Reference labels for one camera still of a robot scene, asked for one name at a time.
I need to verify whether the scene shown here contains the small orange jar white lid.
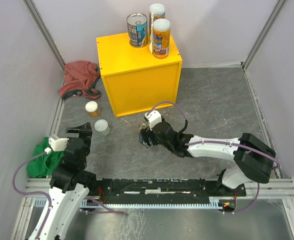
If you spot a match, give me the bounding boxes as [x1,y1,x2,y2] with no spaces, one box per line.
[85,101,100,118]

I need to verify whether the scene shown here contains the orange snack can with spoon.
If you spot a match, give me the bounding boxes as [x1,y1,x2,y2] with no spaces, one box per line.
[151,18,171,59]

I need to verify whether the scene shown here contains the blue soup can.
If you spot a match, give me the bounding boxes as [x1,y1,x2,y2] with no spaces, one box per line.
[139,121,150,148]
[126,13,148,48]

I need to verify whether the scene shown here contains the tall snack can with spoon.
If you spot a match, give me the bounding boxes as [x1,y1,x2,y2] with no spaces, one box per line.
[149,3,165,32]

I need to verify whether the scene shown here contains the blue soup can front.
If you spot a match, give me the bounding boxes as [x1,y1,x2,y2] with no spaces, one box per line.
[139,121,150,148]

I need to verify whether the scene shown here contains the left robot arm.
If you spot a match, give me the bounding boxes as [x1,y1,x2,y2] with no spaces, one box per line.
[29,122,97,240]

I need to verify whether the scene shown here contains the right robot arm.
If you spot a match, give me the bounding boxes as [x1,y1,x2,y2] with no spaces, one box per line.
[139,119,280,196]

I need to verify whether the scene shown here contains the yellow wooden box counter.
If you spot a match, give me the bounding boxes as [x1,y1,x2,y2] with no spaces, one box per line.
[96,33,182,117]

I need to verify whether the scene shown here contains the green crumpled cloth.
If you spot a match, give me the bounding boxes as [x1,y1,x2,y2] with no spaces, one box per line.
[26,137,64,178]

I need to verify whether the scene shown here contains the red crumpled cloth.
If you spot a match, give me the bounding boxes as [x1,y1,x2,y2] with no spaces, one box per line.
[58,60,101,100]

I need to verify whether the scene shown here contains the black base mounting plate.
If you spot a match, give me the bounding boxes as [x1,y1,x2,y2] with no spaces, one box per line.
[84,171,247,204]

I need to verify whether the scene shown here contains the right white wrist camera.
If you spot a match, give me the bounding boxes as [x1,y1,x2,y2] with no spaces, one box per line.
[145,110,162,130]

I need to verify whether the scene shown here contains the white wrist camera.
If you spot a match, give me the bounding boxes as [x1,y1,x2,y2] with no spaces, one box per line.
[44,134,69,154]
[145,110,162,130]

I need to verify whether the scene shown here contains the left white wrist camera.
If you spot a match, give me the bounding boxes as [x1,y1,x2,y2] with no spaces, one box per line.
[44,134,69,154]

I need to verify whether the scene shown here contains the light blue cable duct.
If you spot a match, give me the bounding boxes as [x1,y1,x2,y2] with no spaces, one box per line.
[34,197,222,210]

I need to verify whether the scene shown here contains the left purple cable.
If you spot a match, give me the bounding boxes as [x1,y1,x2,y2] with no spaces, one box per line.
[13,149,126,240]

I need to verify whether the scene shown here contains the right aluminium corner post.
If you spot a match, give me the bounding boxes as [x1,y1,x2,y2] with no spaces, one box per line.
[242,0,287,71]

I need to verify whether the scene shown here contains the aluminium corner post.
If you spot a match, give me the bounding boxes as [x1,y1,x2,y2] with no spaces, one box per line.
[23,0,65,69]
[242,0,287,71]

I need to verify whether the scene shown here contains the aluminium front frame rail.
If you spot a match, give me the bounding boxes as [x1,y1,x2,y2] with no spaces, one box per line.
[11,173,294,240]

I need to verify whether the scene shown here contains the left aluminium corner post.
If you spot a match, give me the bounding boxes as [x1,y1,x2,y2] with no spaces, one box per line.
[23,0,65,69]

